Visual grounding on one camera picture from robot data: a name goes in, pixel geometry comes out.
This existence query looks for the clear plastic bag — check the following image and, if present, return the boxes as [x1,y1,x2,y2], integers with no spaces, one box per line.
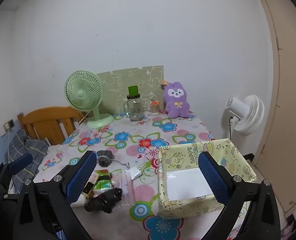
[112,169,136,207]

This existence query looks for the grey drawstring pouch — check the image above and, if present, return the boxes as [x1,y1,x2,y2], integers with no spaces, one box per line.
[97,149,131,168]

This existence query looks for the black plastic bag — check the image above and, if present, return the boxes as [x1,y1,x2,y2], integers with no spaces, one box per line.
[84,187,123,214]

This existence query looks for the white standing fan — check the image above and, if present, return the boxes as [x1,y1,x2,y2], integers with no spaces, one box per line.
[222,94,265,137]

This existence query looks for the grey plaid blanket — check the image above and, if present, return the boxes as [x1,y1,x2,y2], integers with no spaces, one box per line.
[3,127,51,193]

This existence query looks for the white fan cable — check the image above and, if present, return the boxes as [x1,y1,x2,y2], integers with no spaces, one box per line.
[78,112,89,126]

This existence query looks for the glass jar with green lid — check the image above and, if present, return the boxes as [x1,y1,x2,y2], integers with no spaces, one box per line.
[123,86,144,122]

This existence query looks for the green desk fan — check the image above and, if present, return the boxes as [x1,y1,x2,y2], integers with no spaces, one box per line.
[64,70,115,129]

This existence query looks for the green tissue packet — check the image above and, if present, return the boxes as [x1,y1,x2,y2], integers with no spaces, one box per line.
[82,169,113,197]

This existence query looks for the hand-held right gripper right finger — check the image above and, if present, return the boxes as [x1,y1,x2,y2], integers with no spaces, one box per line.
[198,151,281,240]

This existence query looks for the purple plush rabbit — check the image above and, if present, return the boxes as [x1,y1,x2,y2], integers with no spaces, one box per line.
[160,80,191,119]

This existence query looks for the green patterned board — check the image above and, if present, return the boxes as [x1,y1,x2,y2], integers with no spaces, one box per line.
[96,65,164,114]

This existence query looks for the small white packet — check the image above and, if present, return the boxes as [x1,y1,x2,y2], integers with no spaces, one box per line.
[128,167,142,180]

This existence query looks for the pink black bag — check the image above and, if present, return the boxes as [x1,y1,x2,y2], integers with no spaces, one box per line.
[280,211,296,240]

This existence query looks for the yellow patterned box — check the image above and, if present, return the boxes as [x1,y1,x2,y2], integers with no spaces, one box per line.
[158,138,258,219]

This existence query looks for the wooden chair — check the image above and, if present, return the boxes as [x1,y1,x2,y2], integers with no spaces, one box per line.
[17,106,88,146]

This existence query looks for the swab jar with orange lid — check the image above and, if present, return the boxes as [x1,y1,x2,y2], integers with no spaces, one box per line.
[149,100,161,115]

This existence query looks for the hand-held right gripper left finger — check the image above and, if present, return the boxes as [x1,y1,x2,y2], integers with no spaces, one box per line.
[13,151,98,240]

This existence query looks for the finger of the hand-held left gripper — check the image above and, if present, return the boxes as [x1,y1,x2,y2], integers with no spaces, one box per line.
[0,153,34,240]

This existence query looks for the wall outlet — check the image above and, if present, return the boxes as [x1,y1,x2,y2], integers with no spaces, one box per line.
[3,119,15,132]

